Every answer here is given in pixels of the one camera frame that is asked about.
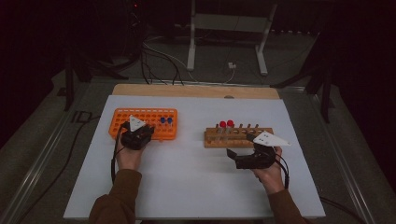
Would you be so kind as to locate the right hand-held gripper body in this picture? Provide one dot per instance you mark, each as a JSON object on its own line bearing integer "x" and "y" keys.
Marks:
{"x": 255, "y": 161}

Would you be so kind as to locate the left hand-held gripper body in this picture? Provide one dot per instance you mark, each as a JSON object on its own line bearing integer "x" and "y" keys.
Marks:
{"x": 135, "y": 140}

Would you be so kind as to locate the orange plastic test tube rack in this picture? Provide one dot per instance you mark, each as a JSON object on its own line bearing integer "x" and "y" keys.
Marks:
{"x": 162, "y": 132}

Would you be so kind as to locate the blue capped test tube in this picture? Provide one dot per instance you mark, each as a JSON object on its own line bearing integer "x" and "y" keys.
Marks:
{"x": 169, "y": 120}
{"x": 162, "y": 119}

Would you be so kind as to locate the wooden test tube rack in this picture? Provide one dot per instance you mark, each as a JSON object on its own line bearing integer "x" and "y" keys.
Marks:
{"x": 221, "y": 141}

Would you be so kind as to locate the person's left hand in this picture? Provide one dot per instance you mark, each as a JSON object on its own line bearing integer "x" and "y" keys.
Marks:
{"x": 129, "y": 158}

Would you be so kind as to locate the person's right hand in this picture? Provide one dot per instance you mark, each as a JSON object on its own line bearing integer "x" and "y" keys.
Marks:
{"x": 272, "y": 179}

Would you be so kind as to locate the red capped test tube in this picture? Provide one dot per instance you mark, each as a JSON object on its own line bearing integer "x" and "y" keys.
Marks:
{"x": 230, "y": 123}
{"x": 222, "y": 124}

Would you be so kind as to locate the white table mat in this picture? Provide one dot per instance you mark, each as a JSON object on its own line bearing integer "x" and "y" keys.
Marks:
{"x": 193, "y": 186}

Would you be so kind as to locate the white plug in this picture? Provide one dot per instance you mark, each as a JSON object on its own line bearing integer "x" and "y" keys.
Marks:
{"x": 231, "y": 65}

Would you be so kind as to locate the black metal stand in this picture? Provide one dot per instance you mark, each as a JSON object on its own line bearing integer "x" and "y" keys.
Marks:
{"x": 325, "y": 93}

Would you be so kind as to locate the black tripod stand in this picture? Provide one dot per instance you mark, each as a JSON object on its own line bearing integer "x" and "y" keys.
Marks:
{"x": 69, "y": 81}

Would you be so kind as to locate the dark equipment rack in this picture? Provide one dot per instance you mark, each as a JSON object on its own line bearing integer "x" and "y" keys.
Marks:
{"x": 135, "y": 28}

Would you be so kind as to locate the aluminium floor rail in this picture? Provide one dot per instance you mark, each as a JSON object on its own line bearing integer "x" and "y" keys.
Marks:
{"x": 345, "y": 174}
{"x": 34, "y": 169}

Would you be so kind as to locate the white metal stand frame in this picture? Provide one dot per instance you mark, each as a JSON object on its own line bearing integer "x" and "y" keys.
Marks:
{"x": 229, "y": 22}

